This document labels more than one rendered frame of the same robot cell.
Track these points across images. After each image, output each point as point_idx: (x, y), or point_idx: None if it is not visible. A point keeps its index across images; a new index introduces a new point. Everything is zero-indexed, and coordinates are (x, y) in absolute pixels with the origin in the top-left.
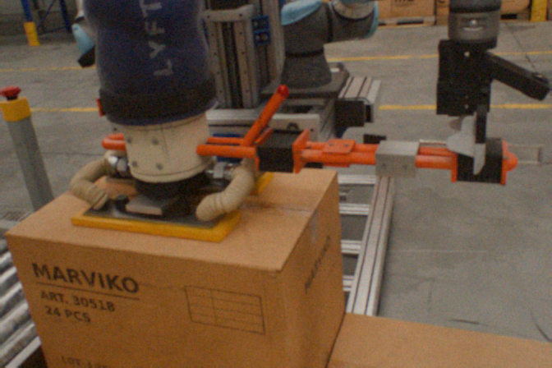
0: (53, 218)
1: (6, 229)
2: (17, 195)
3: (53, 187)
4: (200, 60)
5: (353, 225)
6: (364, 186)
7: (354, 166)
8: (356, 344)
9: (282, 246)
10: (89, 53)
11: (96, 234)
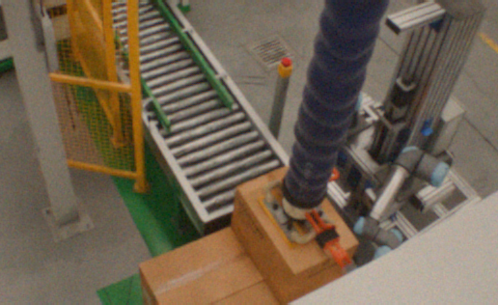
0: (254, 189)
1: (253, 120)
2: (288, 25)
3: (311, 33)
4: (317, 196)
5: (427, 218)
6: (462, 194)
7: (494, 160)
8: None
9: (304, 265)
10: None
11: (261, 212)
